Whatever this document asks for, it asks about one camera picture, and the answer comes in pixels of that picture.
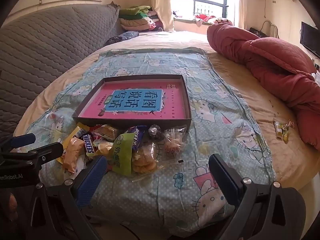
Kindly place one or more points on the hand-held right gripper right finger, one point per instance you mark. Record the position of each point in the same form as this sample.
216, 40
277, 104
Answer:
225, 180

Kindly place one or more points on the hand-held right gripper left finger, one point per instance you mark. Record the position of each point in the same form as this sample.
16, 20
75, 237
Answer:
91, 182

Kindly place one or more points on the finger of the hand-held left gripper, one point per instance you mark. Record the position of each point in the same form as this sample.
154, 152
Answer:
22, 140
45, 152

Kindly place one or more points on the orange snack packet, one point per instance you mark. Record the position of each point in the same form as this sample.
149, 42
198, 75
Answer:
72, 152

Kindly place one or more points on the brown chocolate bar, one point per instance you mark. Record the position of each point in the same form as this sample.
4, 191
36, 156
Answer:
89, 143

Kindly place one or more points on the green packet with yellow pastry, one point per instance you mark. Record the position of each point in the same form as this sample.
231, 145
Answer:
122, 155

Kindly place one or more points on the yellow snack packet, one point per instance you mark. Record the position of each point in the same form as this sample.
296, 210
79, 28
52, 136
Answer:
81, 128

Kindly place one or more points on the clear packet with brown cake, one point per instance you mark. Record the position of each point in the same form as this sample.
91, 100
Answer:
107, 132

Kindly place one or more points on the clear packet of round cookies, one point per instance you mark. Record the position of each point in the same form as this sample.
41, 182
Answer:
145, 160

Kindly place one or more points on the clear packet with reddish snack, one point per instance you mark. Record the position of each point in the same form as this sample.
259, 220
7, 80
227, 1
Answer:
172, 142

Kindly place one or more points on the blue cookie packet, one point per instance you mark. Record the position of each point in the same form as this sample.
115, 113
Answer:
137, 135

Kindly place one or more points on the green yellow candy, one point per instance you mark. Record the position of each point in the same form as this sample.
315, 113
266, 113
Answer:
286, 133

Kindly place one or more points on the small dark cake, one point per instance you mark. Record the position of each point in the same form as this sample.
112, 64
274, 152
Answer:
155, 131

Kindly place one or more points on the shallow cardboard box pink bottom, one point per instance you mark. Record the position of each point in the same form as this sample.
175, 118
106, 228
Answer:
175, 105

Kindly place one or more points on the person's left hand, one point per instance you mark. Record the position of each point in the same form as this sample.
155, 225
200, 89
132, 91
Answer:
12, 203

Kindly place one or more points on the cartoon cat printed blanket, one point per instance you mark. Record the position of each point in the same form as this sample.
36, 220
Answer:
155, 200

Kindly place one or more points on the clear yellow wrapped candy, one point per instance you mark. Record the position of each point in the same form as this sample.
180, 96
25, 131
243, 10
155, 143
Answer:
277, 128

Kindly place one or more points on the grey quilted headboard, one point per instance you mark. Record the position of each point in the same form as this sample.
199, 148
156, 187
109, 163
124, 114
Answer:
50, 55

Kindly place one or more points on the beige bed sheet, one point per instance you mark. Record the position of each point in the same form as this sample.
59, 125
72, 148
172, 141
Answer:
237, 80

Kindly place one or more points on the red quilt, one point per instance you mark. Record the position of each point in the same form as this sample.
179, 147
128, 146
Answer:
275, 55

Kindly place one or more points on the dark blue patterned cloth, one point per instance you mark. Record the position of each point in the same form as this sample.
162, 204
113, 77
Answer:
122, 37

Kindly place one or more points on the red and pink clothes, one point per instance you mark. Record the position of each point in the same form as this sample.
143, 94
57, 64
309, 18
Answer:
207, 18

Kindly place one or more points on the black television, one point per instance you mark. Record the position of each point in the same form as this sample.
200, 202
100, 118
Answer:
310, 38

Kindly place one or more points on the pile of folded clothes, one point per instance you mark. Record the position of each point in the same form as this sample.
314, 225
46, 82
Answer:
140, 17

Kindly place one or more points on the cream curtain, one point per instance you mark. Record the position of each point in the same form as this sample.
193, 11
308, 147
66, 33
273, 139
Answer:
162, 2

